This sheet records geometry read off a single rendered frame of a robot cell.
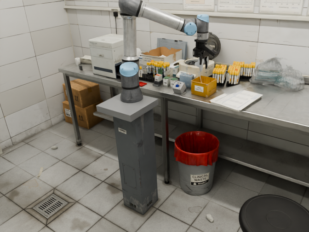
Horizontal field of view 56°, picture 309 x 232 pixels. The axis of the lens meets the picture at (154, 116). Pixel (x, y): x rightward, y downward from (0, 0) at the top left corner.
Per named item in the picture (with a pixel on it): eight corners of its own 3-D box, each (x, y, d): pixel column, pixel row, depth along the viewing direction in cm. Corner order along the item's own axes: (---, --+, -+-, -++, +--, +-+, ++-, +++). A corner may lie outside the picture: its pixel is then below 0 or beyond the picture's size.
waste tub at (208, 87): (190, 94, 206) (190, 80, 202) (200, 88, 215) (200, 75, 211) (207, 98, 199) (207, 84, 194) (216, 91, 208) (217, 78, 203)
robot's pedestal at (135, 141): (143, 215, 223) (134, 113, 184) (123, 205, 234) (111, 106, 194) (158, 200, 237) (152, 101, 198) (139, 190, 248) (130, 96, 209)
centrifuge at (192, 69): (171, 78, 238) (171, 63, 232) (194, 68, 256) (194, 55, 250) (195, 84, 222) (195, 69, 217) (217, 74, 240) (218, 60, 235)
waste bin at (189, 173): (165, 188, 249) (163, 144, 229) (187, 166, 275) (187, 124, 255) (205, 205, 229) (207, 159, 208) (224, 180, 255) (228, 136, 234)
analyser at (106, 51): (92, 73, 257) (87, 39, 243) (114, 65, 276) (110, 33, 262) (118, 79, 240) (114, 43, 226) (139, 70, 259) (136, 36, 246)
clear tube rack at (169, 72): (145, 76, 245) (145, 67, 242) (152, 72, 252) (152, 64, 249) (166, 79, 234) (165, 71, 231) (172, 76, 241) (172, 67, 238)
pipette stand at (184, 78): (178, 88, 218) (178, 75, 213) (183, 84, 223) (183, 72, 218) (190, 90, 213) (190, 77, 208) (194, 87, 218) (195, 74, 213)
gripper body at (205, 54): (198, 55, 202) (198, 37, 197) (209, 56, 197) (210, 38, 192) (192, 57, 197) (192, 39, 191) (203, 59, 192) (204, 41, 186)
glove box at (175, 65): (165, 74, 246) (165, 63, 242) (180, 66, 263) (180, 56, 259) (178, 77, 240) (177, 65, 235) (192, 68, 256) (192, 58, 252)
